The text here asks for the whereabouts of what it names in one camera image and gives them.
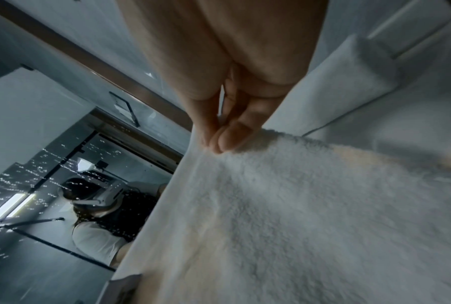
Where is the brown metal rail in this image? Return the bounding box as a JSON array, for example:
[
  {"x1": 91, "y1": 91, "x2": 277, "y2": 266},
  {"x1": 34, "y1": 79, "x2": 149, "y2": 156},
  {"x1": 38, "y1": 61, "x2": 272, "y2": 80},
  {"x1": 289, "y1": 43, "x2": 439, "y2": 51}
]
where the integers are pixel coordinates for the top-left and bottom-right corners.
[{"x1": 0, "y1": 0, "x2": 193, "y2": 132}]

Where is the folded white towel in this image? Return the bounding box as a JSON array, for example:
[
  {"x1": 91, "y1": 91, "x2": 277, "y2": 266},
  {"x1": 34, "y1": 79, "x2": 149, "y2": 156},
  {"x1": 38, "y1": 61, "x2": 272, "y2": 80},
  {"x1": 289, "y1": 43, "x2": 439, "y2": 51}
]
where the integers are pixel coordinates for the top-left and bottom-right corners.
[{"x1": 263, "y1": 34, "x2": 403, "y2": 138}]

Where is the person's right hand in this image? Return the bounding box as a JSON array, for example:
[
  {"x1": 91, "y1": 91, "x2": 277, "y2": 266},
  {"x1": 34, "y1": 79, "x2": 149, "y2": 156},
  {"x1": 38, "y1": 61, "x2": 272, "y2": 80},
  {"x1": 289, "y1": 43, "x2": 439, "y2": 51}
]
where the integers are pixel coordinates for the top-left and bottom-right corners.
[{"x1": 116, "y1": 0, "x2": 330, "y2": 154}]

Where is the white terry towel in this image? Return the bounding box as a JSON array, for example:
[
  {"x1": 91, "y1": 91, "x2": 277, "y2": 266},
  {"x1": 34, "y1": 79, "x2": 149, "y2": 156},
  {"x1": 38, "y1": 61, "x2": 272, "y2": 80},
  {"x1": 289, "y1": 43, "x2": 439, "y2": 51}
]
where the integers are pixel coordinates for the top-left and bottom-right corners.
[{"x1": 110, "y1": 120, "x2": 451, "y2": 304}]

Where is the black square handle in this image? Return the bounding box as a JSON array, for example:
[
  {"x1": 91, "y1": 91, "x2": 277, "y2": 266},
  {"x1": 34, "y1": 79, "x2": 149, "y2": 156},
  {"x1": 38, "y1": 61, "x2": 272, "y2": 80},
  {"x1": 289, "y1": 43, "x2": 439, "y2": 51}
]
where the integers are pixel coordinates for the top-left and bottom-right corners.
[{"x1": 108, "y1": 91, "x2": 141, "y2": 128}]

